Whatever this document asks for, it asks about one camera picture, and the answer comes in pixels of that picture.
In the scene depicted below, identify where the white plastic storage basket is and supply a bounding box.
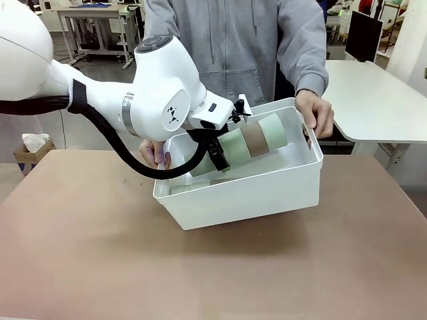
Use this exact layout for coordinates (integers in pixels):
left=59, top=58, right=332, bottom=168
left=152, top=97, right=325, bottom=231

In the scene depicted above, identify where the brown cardboard box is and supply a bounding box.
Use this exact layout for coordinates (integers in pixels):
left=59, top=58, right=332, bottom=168
left=13, top=133, right=57, bottom=176

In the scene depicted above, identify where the black left arm cable sleeve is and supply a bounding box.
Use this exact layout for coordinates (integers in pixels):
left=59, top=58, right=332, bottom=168
left=0, top=95, right=209, bottom=181

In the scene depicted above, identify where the black computer monitor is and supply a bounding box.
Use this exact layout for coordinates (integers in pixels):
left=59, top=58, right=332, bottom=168
left=344, top=10, right=384, bottom=64

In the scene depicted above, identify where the person's left hand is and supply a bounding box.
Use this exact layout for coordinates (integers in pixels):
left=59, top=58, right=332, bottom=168
left=294, top=90, right=335, bottom=139

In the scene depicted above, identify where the person's right hand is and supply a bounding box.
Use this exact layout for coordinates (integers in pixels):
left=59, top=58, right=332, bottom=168
left=139, top=139, right=172, bottom=171

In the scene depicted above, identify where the white side table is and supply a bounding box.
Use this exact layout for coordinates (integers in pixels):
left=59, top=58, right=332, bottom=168
left=324, top=59, right=427, bottom=167

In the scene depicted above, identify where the crumpled white paper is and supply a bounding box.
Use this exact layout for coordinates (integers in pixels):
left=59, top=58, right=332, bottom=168
left=21, top=133, right=51, bottom=151

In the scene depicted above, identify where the grey workbench with white legs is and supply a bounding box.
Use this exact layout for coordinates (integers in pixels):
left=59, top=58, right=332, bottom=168
left=55, top=2, right=141, bottom=70

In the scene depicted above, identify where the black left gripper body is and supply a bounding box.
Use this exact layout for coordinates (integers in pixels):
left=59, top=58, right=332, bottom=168
left=185, top=123, right=230, bottom=149

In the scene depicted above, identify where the brown plastic cup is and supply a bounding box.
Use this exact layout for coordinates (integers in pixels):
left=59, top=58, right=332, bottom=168
left=240, top=121, right=270, bottom=158

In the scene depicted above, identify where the grey zip hoodie torso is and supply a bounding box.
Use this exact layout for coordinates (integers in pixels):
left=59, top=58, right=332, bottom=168
left=143, top=0, right=330, bottom=108

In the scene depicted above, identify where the person's left forearm grey sleeve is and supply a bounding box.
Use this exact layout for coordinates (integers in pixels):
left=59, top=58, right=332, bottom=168
left=277, top=19, right=330, bottom=98

